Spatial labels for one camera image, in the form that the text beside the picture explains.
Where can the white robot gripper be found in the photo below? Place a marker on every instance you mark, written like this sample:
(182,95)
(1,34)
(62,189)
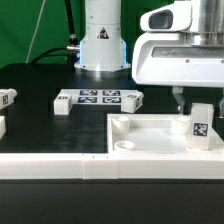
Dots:
(182,45)

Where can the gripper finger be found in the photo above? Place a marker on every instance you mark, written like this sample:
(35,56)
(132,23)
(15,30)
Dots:
(221,108)

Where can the white square tabletop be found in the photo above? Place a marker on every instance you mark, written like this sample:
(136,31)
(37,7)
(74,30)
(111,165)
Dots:
(150,133)

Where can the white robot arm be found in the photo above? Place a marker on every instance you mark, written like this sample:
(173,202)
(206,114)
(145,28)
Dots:
(102,50)

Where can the white fiducial tag sheet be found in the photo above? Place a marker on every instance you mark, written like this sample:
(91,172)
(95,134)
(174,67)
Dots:
(96,96)

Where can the white L-shaped obstacle fence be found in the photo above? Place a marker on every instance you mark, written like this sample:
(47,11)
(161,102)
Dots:
(117,165)

